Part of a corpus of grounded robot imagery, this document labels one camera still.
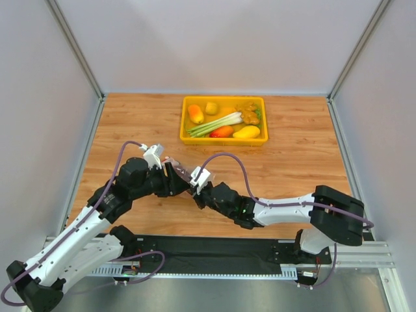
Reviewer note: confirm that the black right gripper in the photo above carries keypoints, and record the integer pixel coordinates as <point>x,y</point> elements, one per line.
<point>201,192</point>

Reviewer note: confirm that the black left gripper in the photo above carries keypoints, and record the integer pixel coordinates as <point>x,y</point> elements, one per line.
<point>166,179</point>

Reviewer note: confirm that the clear zip top bag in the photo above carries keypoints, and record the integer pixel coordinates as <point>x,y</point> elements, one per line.
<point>180,179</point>

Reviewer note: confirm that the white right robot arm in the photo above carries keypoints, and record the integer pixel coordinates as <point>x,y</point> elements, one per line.
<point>335,217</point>

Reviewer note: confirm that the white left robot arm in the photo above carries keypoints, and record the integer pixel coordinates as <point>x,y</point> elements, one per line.
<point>91,239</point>

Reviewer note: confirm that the green fake scallion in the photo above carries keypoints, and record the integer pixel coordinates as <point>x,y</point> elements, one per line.
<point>203,129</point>

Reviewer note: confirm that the red orange fake mango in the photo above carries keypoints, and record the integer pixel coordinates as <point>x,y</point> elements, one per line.
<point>222,132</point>

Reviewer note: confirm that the yellow fake mango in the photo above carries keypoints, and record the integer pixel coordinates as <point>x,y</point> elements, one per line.
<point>247,132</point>

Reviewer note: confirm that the round yellow fake potato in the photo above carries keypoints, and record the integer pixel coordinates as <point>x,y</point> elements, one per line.
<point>211,108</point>

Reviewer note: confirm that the brown fake ginger root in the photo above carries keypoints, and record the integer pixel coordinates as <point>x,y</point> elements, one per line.
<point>249,113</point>

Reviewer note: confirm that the green fake grapes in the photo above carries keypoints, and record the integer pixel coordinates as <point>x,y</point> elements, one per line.
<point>258,112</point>

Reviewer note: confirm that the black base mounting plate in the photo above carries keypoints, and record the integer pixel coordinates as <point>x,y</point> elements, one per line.
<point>205,255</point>

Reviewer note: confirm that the small yellow red mango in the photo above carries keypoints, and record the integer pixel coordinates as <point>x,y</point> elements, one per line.
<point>195,113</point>

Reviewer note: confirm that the yellow plastic tray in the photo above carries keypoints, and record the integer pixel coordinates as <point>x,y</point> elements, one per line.
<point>226,105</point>

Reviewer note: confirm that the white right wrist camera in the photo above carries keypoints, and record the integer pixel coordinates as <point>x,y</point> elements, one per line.
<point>199,178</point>

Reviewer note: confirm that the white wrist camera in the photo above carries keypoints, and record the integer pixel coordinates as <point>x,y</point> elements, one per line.
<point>199,178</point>
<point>153,156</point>

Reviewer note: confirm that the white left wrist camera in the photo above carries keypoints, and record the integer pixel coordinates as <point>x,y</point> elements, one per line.
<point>153,156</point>

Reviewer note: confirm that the aluminium slotted rail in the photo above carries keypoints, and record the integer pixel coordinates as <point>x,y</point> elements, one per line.
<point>370,254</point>

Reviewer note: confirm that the aluminium frame post left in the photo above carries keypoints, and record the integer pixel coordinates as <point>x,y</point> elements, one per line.
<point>70,38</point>

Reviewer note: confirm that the aluminium frame post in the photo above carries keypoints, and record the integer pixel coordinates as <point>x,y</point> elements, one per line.
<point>70,38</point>
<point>363,40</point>

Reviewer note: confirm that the aluminium frame post right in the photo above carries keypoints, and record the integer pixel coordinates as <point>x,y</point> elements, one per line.
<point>363,40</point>

